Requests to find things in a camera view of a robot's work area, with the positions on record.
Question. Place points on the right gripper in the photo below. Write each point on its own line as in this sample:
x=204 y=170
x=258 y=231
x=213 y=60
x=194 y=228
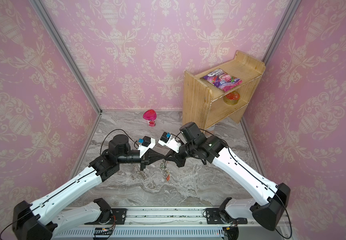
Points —
x=179 y=155

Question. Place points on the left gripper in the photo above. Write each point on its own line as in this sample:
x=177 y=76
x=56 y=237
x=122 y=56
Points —
x=146 y=159

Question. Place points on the metal key organizer plate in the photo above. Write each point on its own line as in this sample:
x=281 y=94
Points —
x=163 y=167

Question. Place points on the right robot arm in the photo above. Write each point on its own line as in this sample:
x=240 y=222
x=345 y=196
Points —
x=269 y=200

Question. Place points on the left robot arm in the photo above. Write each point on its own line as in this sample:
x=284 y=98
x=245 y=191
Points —
x=45 y=217

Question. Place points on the red lid tin can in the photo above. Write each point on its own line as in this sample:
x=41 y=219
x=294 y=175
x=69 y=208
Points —
x=232 y=98

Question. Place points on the wooden shelf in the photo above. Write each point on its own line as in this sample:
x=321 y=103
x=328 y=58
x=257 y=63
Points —
x=203 y=102

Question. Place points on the purple snack bag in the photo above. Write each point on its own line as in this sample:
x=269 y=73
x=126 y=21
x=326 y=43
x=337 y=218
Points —
x=222 y=80

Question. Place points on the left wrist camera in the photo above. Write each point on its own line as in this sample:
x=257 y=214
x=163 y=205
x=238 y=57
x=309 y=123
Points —
x=145 y=144

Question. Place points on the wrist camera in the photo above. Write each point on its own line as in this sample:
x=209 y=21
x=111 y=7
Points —
x=169 y=141
x=145 y=144

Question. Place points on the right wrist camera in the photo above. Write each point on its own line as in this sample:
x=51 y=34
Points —
x=169 y=141

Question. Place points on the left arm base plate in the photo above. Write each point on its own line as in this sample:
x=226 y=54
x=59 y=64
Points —
x=115 y=216

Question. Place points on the aluminium mounting rail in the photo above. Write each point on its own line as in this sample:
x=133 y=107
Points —
x=176 y=223

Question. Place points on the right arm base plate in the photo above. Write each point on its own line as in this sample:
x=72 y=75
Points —
x=216 y=216

